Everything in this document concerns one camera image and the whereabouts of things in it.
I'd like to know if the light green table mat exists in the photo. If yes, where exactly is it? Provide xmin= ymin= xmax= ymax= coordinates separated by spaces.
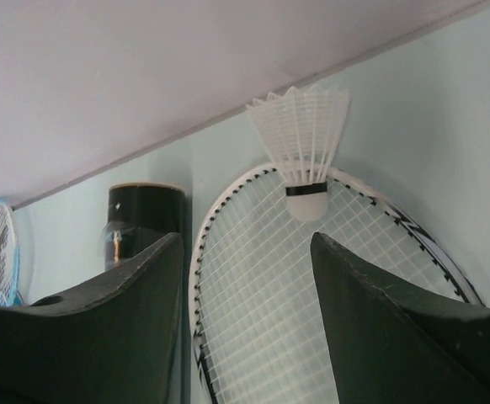
xmin=17 ymin=7 xmax=490 ymax=306

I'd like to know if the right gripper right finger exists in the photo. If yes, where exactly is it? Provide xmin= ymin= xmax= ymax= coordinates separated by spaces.
xmin=310 ymin=232 xmax=490 ymax=403

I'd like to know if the white racket centre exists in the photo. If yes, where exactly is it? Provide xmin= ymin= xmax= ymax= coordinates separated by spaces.
xmin=189 ymin=163 xmax=482 ymax=403

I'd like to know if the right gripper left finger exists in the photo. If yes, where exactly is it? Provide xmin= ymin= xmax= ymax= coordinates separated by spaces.
xmin=0 ymin=233 xmax=184 ymax=403

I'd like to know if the shuttlecock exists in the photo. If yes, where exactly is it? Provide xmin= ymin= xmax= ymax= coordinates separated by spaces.
xmin=246 ymin=84 xmax=350 ymax=222

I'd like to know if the black shuttlecock tube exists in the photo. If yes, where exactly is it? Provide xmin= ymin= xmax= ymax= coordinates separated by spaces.
xmin=101 ymin=183 xmax=186 ymax=271

